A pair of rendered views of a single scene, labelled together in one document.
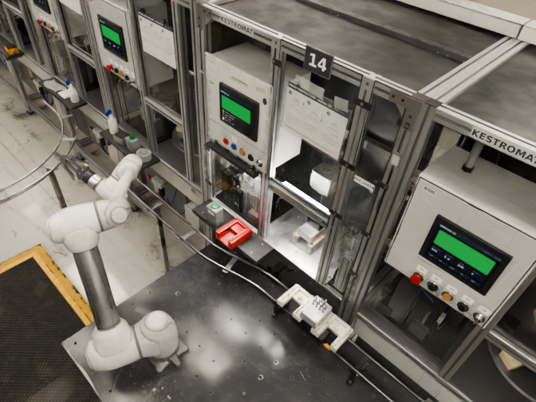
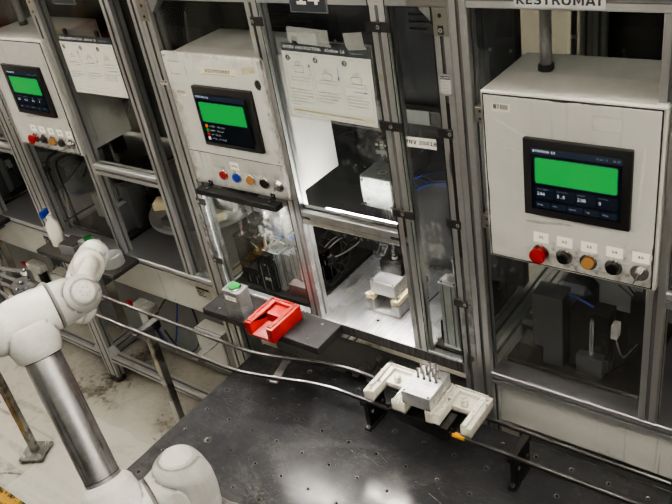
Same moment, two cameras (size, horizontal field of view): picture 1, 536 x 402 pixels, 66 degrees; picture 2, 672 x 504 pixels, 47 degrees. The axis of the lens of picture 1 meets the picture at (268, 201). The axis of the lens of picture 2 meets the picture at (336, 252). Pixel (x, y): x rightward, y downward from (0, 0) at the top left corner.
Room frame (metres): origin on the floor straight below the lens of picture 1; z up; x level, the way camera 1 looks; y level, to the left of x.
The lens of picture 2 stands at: (-0.60, -0.12, 2.47)
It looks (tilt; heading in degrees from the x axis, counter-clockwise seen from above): 32 degrees down; 1
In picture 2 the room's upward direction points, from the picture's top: 11 degrees counter-clockwise
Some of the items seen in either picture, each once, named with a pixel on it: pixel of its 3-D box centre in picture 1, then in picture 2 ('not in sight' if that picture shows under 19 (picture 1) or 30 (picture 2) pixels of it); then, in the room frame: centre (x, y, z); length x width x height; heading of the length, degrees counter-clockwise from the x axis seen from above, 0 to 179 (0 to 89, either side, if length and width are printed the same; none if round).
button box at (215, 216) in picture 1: (216, 213); (239, 299); (1.64, 0.29, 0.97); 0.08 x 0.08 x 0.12; 49
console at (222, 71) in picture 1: (253, 107); (249, 111); (1.76, 0.11, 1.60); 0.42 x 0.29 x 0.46; 49
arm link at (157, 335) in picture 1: (157, 332); (183, 482); (0.95, 0.46, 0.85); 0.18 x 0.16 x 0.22; 119
